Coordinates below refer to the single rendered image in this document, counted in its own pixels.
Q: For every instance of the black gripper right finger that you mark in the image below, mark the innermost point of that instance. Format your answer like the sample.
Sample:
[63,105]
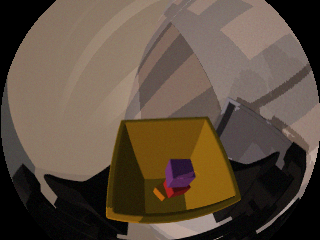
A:
[246,175]

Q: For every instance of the small purple block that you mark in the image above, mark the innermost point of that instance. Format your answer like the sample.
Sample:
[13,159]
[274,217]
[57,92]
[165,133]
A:
[179,173]

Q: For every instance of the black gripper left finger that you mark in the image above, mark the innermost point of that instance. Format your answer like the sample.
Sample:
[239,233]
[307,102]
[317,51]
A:
[90,194]

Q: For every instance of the small orange block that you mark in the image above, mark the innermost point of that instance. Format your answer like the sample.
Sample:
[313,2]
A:
[160,192]

